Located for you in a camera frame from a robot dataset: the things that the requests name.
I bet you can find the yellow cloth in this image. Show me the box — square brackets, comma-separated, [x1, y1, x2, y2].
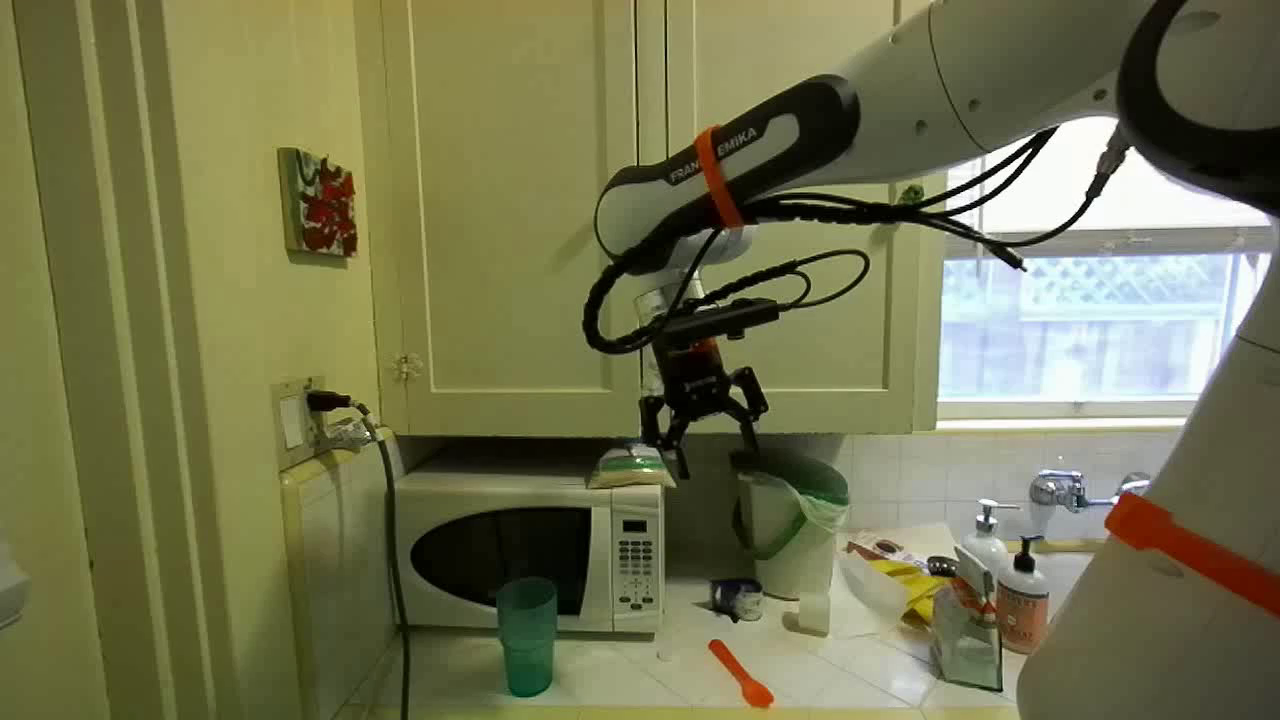
[877, 557, 953, 627]

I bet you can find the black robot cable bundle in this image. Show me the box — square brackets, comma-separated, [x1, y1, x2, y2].
[580, 122, 1136, 356]

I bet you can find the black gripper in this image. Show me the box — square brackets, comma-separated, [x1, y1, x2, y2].
[641, 337, 773, 484]

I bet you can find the green yellow sponge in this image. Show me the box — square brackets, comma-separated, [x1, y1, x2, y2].
[587, 438, 679, 492]

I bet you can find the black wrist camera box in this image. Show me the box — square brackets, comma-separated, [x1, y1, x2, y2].
[653, 296, 785, 350]

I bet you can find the white plug adapter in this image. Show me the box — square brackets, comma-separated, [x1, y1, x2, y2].
[317, 409, 385, 454]

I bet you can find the cream wall power outlet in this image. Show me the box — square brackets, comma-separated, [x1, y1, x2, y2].
[272, 376, 323, 470]

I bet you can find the red floral wall picture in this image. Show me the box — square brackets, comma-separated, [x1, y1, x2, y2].
[277, 145, 362, 264]

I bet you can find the cream wall cabinet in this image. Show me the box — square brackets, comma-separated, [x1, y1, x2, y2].
[354, 0, 953, 438]

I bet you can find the chrome faucet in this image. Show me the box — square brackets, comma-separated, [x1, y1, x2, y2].
[1030, 462, 1154, 552]

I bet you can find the orange marker pen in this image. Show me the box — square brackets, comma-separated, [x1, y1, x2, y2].
[703, 636, 779, 713]

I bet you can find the cream door frame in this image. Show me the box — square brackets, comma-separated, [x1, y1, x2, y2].
[13, 0, 243, 720]

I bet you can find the white pump soap bottle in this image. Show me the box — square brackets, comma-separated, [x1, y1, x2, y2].
[961, 494, 1012, 573]

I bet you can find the white spray bottle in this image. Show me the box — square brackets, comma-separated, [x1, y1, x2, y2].
[998, 534, 1051, 654]

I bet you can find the white microwave oven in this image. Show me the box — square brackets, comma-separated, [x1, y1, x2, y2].
[393, 445, 670, 636]

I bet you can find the coffee bag with orange label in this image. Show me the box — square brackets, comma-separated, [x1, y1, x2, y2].
[931, 542, 1012, 696]

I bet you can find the black plug and cord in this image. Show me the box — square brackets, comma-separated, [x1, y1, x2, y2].
[304, 386, 418, 720]

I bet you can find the green plastic cup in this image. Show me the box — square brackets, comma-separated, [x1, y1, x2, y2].
[492, 573, 566, 699]

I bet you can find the orange strap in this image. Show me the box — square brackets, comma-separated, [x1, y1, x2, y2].
[692, 122, 749, 233]
[1099, 492, 1280, 618]

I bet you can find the kitchen window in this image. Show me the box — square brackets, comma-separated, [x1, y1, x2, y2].
[938, 116, 1278, 424]

